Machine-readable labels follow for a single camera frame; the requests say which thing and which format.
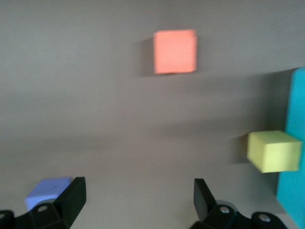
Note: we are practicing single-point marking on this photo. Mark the cyan plastic bin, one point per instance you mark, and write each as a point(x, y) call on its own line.
point(294, 107)

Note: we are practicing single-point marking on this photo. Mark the brown table cover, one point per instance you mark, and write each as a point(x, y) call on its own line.
point(95, 107)

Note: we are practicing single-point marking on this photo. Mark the yellow foam block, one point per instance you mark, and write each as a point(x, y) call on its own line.
point(271, 152)

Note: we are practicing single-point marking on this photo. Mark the orange foam block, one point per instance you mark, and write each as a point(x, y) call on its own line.
point(175, 51)

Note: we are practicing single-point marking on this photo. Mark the purple foam block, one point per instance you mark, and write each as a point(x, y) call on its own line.
point(45, 190)

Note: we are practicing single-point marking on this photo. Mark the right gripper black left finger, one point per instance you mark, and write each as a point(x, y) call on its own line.
point(64, 210)

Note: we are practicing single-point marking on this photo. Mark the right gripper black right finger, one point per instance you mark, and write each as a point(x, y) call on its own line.
point(207, 212)

